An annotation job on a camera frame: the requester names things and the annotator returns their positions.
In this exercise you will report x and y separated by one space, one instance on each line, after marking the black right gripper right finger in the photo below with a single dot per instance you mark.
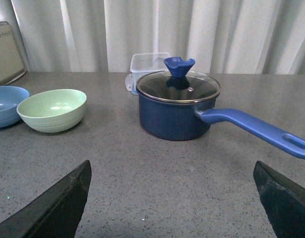
283 201

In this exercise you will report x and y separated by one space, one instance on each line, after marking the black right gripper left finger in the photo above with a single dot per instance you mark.
56 213

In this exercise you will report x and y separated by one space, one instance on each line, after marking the green bowl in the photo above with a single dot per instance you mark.
53 111

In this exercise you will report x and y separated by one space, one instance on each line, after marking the blue bowl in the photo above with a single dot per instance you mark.
10 98

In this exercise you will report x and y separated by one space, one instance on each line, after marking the dark blue saucepan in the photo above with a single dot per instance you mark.
181 122

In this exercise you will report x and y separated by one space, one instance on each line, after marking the cream toaster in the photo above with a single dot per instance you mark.
11 63

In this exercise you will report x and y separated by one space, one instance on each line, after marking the glass lid blue knob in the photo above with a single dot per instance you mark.
178 84

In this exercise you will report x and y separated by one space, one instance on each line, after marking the clear plastic food container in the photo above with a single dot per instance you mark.
143 64

